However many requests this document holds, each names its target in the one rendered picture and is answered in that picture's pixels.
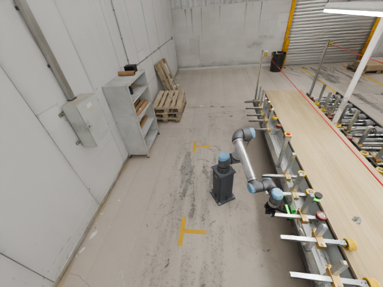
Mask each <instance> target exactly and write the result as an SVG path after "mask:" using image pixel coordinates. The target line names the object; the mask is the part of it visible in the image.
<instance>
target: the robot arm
mask: <svg viewBox="0 0 383 287"><path fill-rule="evenodd" d="M255 136H256V135H255V130H254V128H245V129H238V130H237V131H236V132H235V133H234V134H233V136H232V139H231V140H232V143H233V144H234V145H235V148H236V149H235V150H234V151H233V152H232V153H228V152H225V151H224V152H221V153H220V154H219V156H218V166H217V172H219V173H220V174H227V173H229V172H230V166H229V165H231V164H235V163H241V164H242V167H243V170H244V172H245V176H246V178H247V182H248V184H247V189H248V191H249V192H250V193H256V192H262V191H267V192H268V194H269V195H270V198H269V200H268V202H267V203H266V204H265V205H264V207H265V209H266V210H265V213H266V214H267V215H266V216H269V217H270V218H271V217H274V216H275V213H276V210H277V211H280V212H282V213H285V212H286V211H285V208H284V207H281V206H280V202H281V200H282V199H283V191H282V190H281V189H279V188H277V186H276V185H275V183H274V181H273V180H272V179H271V178H264V179H263V180H262V181H260V182H258V180H257V178H256V175H255V173H254V170H253V168H252V165H251V162H250V160H249V157H248V155H247V152H246V147H247V146H248V144H249V142H250V141H251V139H252V138H255Z"/></svg>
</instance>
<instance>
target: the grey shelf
mask: <svg viewBox="0 0 383 287"><path fill-rule="evenodd" d="M145 81H146V82H145ZM132 83H133V84H134V85H135V87H134V88H133V89H132V90H133V94H132V95H131V93H130V91H129V86H130V85H131V84H132ZM102 89H103V92H104V94H105V97H106V99H107V102H108V105H109V107H110V109H111V112H112V114H113V117H114V119H115V122H116V125H117V127H118V129H119V132H120V134H121V137H122V139H123V142H124V145H125V147H126V149H127V152H128V154H129V157H130V158H131V157H132V156H131V155H147V157H148V158H149V157H150V156H149V151H150V147H151V145H152V144H153V142H154V139H155V137H156V135H157V133H158V134H160V133H159V129H158V125H157V120H156V116H155V112H154V108H153V103H152V98H151V95H150V91H149V86H148V81H147V78H146V74H145V70H137V72H135V75H132V76H119V75H117V76H116V77H115V78H113V79H112V80H111V81H109V82H108V83H106V84H105V85H104V86H102ZM148 93H149V94H148ZM138 99H139V100H140V101H141V100H142V99H145V100H148V101H149V103H148V104H147V106H146V107H145V108H144V109H143V111H142V112H141V113H140V115H139V116H138V117H137V113H136V110H135V106H134V103H135V101H137V100H138ZM151 105H152V106H151ZM132 110H133V111H132ZM145 115H147V116H148V118H147V120H146V122H145V124H144V126H143V127H142V128H141V126H140V125H139V124H140V123H139V121H140V120H141V118H142V117H143V118H144V116H145ZM154 119H155V120H154Z"/></svg>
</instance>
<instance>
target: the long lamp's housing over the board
mask: <svg viewBox="0 0 383 287"><path fill-rule="evenodd" d="M325 9H328V10H349V11H370V12H381V13H383V1H350V2H347V1H344V2H328V3H327V4H326V5H325V7H324V11H323V12H325Z"/></svg>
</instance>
